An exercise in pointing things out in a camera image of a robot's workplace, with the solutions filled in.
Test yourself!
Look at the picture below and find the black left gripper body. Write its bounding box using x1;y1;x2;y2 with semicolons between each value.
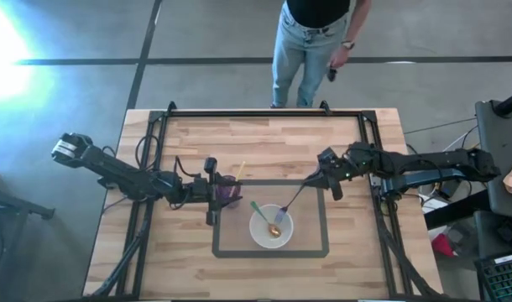
183;157;220;227

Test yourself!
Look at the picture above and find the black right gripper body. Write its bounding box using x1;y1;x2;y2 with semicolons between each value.
316;146;354;201

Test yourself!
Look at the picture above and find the purple faceted plastic cup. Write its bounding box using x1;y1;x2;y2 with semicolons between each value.
216;174;243;210

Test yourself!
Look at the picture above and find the dark-handled metal fork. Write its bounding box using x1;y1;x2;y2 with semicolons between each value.
274;184;307;226

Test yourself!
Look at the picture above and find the green-handled gold spoon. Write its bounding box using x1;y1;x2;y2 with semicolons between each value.
250;200;282;239

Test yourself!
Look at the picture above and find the white ceramic bowl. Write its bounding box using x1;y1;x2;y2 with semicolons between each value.
248;204;295;250

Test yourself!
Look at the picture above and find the person's hand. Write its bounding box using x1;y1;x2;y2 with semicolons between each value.
329;49;350;70

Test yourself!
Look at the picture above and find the white box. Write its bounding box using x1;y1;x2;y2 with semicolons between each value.
421;195;450;215

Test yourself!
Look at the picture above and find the person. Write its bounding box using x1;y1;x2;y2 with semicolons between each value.
270;0;373;109

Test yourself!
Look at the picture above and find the red object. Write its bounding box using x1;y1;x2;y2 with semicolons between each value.
431;233;458;258

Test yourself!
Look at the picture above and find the grey side table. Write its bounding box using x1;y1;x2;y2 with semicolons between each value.
474;99;512;219

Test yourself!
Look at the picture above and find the black floor stand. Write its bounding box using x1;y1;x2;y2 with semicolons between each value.
0;167;55;302

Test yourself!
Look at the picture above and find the black pole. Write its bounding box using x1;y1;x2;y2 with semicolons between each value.
493;87;512;118

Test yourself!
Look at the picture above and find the backlit keyboard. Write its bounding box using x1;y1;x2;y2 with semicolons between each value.
473;251;512;302

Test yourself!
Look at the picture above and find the black metal table frame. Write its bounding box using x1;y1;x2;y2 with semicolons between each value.
87;100;446;302

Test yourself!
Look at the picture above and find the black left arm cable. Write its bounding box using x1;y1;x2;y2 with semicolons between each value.
134;134;161;171

